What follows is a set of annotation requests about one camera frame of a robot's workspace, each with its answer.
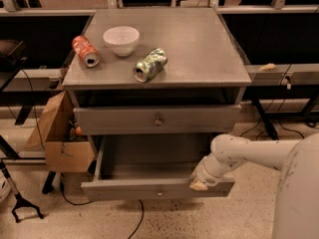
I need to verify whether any beige foam scrap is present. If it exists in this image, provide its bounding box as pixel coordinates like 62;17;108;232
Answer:
258;63;275;72

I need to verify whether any black tripod stand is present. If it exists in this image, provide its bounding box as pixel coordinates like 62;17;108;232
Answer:
0;159;44;223

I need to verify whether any grey drawer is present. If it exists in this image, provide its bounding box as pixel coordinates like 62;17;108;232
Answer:
82;133;234;201
74;105;241;135

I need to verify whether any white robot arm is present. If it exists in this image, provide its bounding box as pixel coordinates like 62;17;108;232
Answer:
190;133;319;239

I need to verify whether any black floor cable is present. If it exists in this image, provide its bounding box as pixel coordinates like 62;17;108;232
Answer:
59;177;146;239

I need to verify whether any green crushed soda can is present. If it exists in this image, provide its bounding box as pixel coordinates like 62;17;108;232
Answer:
133;48;167;83

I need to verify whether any orange soda can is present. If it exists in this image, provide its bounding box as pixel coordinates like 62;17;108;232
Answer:
72;36;100;68

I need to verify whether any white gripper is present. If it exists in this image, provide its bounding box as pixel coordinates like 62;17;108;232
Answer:
189;153;242;191

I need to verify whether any grey drawer cabinet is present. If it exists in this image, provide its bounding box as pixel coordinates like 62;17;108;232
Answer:
62;7;253;144

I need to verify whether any white ceramic bowl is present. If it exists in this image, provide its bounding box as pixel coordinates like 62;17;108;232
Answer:
103;26;140;57

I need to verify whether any black cable right floor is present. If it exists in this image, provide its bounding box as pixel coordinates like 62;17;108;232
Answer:
239;63;319;141

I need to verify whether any grey metal rail bench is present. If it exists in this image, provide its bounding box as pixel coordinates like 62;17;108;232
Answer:
246;64;319;87

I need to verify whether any brown cardboard box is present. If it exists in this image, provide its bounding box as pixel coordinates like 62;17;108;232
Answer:
25;91;95;172

